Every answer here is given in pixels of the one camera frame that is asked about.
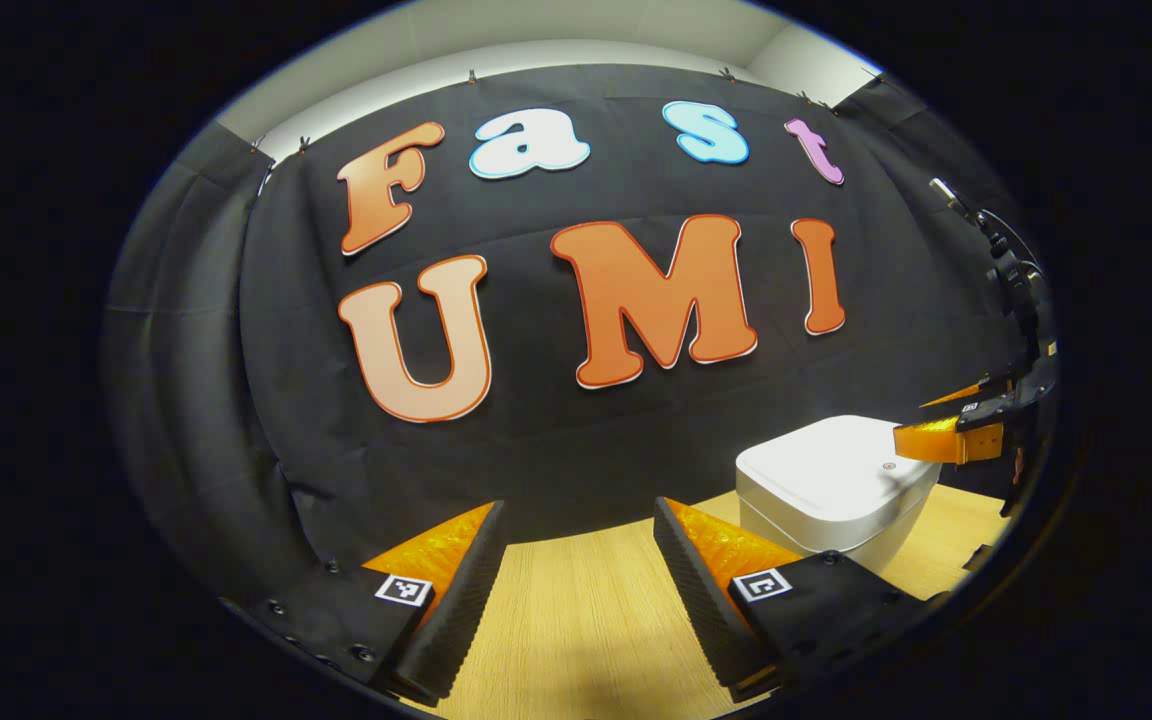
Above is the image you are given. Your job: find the black backdrop cloth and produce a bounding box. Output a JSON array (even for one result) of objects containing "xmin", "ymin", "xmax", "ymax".
[{"xmin": 101, "ymin": 65, "xmax": 1057, "ymax": 611}]

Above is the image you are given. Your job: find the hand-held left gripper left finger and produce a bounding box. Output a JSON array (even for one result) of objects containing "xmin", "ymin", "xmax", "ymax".
[{"xmin": 226, "ymin": 500, "xmax": 507, "ymax": 701}]

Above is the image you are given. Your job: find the white garbage bin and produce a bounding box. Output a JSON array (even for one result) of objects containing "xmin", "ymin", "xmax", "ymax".
[{"xmin": 736, "ymin": 415, "xmax": 942, "ymax": 576}]

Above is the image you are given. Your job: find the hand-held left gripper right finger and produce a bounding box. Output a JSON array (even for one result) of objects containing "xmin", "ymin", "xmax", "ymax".
[{"xmin": 653, "ymin": 497, "xmax": 937, "ymax": 701}]

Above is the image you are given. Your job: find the wooden desktop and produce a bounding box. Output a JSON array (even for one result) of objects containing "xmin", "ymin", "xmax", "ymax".
[{"xmin": 406, "ymin": 483, "xmax": 1012, "ymax": 720}]

